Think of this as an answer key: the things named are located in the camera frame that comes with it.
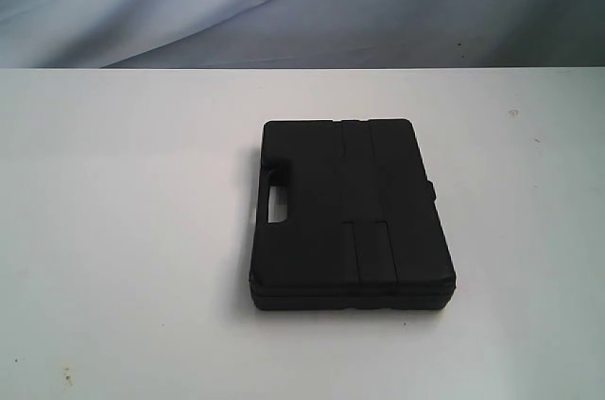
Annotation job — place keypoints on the black plastic carry case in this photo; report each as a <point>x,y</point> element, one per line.
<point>346,218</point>

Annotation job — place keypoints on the white backdrop cloth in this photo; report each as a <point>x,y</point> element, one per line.
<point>301,33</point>

